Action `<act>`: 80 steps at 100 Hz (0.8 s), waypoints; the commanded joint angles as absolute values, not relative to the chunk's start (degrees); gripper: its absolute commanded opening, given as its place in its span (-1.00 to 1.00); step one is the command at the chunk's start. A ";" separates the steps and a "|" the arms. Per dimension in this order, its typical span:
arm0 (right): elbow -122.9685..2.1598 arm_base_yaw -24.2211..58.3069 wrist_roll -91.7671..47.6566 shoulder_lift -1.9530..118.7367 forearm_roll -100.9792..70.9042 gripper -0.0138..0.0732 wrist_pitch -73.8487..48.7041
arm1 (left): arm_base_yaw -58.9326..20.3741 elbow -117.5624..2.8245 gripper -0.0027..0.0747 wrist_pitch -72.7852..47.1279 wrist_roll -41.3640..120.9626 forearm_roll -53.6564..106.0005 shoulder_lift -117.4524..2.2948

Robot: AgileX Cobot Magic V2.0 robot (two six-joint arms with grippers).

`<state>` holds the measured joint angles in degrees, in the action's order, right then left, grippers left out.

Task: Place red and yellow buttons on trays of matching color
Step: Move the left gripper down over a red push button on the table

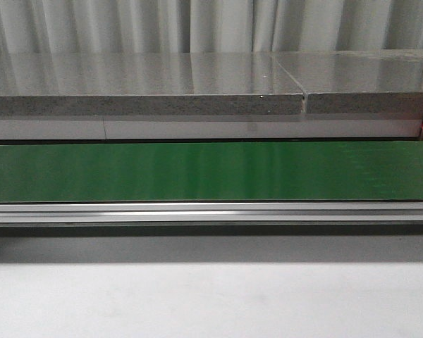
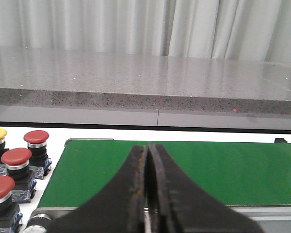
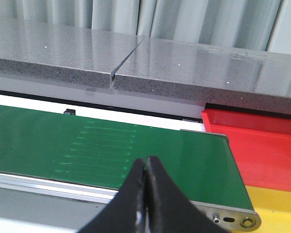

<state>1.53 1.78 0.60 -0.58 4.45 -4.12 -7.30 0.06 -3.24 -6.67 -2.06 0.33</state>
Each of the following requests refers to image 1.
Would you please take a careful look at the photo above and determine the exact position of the grey pleated curtain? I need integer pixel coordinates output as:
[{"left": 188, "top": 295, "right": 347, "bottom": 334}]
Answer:
[{"left": 0, "top": 1, "right": 423, "bottom": 54}]

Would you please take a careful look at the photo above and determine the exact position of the grey stone counter slab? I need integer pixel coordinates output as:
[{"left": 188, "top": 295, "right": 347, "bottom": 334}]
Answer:
[{"left": 0, "top": 53, "right": 303, "bottom": 117}]

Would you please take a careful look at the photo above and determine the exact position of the aluminium conveyor side rail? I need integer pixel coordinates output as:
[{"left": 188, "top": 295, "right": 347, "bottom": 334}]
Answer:
[{"left": 0, "top": 201, "right": 423, "bottom": 225}]

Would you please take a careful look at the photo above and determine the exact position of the green conveyor belt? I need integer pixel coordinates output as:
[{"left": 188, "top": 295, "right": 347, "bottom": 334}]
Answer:
[{"left": 0, "top": 141, "right": 423, "bottom": 203}]

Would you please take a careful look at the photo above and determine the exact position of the white counter base panel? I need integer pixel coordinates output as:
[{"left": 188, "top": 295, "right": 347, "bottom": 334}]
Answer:
[{"left": 0, "top": 113, "right": 423, "bottom": 141}]

